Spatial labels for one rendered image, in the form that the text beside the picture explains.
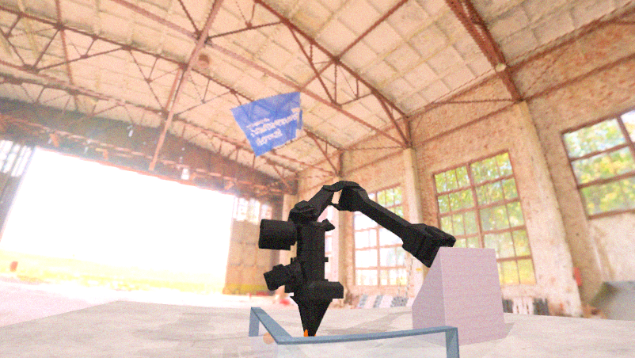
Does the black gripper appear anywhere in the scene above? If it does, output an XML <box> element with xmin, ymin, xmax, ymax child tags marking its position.
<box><xmin>284</xmin><ymin>251</ymin><xmax>344</xmax><ymax>337</ymax></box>

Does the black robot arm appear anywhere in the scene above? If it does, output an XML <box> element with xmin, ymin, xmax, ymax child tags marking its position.
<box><xmin>258</xmin><ymin>181</ymin><xmax>457</xmax><ymax>291</ymax></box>

